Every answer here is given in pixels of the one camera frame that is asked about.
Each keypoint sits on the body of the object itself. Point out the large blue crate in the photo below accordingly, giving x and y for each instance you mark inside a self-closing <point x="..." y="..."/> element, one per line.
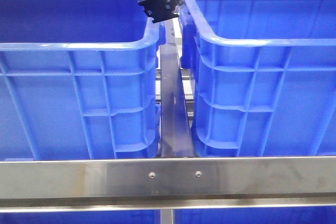
<point x="264" y="74"/>
<point x="78" y="80"/>

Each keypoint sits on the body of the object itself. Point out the blue crate lower left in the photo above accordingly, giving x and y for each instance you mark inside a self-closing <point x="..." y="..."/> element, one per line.
<point x="124" y="216"/>

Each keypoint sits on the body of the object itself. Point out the blue crate lower right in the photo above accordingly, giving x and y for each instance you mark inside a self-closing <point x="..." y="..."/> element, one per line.
<point x="321" y="214"/>

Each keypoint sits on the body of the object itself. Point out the left rail screw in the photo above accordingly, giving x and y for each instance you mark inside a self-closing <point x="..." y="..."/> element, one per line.
<point x="152" y="174"/>

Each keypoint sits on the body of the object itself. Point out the large blue crate left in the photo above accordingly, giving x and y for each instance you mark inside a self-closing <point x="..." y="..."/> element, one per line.
<point x="78" y="80"/>

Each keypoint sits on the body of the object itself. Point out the right rail screw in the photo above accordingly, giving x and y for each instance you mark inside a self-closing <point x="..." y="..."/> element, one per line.
<point x="198" y="173"/>

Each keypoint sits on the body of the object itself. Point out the large blue crate right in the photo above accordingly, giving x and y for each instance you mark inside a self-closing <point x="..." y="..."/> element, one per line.
<point x="264" y="74"/>

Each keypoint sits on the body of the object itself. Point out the steel front rack rail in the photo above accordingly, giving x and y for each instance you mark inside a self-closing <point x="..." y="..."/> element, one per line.
<point x="124" y="184"/>

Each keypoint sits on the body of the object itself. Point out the rail screw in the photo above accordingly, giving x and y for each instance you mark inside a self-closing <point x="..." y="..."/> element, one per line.
<point x="198" y="173"/>
<point x="152" y="174"/>

